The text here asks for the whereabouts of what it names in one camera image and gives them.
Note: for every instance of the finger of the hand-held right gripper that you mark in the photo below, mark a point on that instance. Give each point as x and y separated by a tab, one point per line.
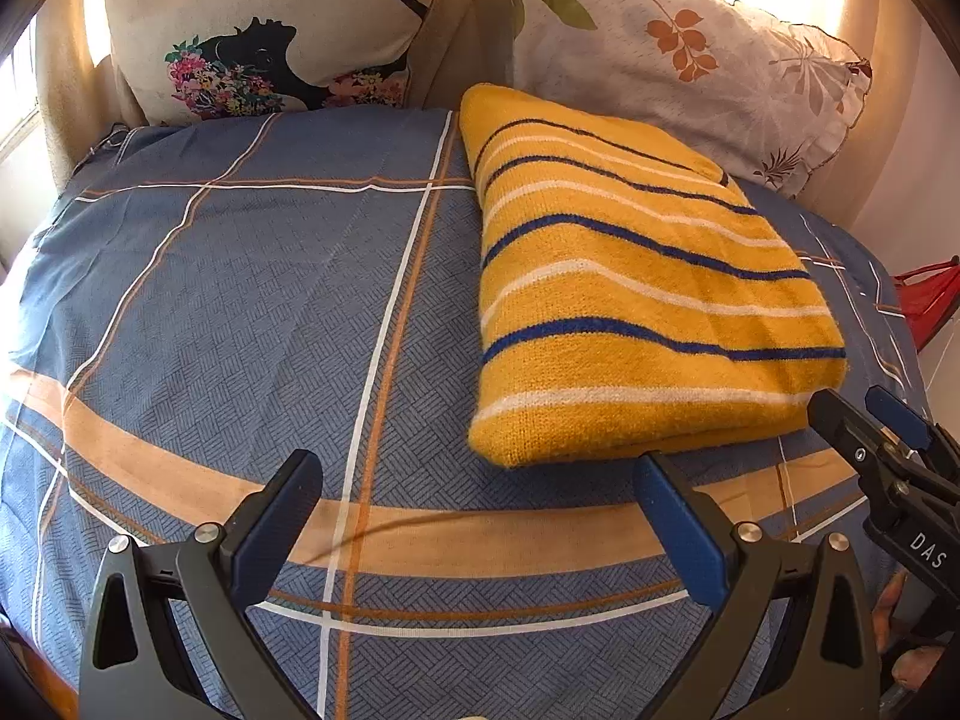
851	435
900	420

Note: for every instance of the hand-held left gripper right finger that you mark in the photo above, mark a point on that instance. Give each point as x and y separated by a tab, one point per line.
686	525

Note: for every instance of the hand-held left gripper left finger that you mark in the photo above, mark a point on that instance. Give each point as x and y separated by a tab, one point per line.
276	517

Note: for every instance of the yellow striped knit sweater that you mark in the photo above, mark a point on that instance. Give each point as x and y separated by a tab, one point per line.
645	277

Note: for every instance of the person's right hand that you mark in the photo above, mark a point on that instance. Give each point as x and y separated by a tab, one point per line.
919	671

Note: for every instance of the red object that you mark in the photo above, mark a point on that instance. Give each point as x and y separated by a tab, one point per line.
934	300

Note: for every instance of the blue plaid bed sheet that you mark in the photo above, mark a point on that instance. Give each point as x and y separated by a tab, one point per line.
247	315

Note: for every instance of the leaf print ruffled pillow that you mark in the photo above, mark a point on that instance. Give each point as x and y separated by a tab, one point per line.
675	37

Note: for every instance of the figure print cushion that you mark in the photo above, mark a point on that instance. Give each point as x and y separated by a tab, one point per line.
247	22

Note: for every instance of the wooden bed frame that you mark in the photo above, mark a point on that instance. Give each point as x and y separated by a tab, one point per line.
34	671

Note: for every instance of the window frame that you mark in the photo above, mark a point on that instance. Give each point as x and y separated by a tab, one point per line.
19	127

